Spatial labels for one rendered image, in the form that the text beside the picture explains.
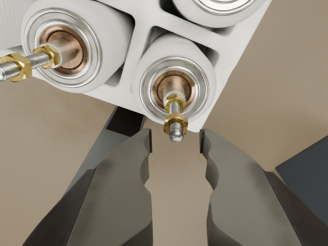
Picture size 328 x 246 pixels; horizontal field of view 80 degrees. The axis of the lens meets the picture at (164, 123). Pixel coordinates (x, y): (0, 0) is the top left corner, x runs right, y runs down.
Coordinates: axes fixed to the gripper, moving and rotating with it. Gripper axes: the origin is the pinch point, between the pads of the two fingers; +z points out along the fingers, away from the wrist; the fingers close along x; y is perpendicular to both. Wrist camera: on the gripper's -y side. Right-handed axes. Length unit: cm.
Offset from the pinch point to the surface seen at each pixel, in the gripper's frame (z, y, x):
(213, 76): 10.1, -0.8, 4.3
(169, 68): 9.4, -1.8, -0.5
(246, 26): 16.8, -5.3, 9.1
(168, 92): 7.0, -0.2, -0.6
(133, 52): 16.8, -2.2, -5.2
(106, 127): 19.5, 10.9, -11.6
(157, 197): 35, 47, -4
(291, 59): 34.8, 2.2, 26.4
